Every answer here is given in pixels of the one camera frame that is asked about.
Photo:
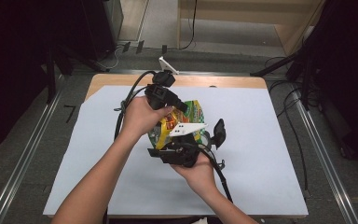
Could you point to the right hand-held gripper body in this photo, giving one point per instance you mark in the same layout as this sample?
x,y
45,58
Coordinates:
x,y
183,154

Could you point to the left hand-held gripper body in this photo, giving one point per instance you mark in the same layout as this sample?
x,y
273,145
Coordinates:
x,y
160,93

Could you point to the yellow snack pouch green cap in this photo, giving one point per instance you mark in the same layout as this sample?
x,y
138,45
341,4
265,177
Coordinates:
x,y
174,119

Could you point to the person's right hand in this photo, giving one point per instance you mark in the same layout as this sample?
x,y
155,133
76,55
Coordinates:
x,y
202,177

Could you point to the person's left hand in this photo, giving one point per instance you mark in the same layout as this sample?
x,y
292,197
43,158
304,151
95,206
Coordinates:
x,y
136,118

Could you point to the wooden table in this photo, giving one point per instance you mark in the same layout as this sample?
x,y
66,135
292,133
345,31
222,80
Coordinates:
x,y
230,81

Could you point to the white paper sheet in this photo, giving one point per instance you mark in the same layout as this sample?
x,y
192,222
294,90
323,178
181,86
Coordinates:
x,y
261,155

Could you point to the black cabinet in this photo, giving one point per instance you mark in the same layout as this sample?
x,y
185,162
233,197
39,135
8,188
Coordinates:
x,y
101,28

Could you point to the light wooden furniture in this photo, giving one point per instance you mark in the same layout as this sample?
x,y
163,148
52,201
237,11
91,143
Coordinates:
x,y
261,18

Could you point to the black metal stand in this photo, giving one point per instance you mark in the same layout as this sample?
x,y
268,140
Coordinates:
x,y
304,62

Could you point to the dark curtain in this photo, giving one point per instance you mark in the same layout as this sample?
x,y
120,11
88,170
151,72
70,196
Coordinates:
x,y
9,68
354,77

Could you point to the metal floor rail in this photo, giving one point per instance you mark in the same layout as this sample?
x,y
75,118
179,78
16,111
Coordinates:
x,y
323,149
211,73
28,149

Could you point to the small black bracket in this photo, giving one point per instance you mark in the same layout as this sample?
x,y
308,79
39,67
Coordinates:
x,y
140,46
164,49
126,46

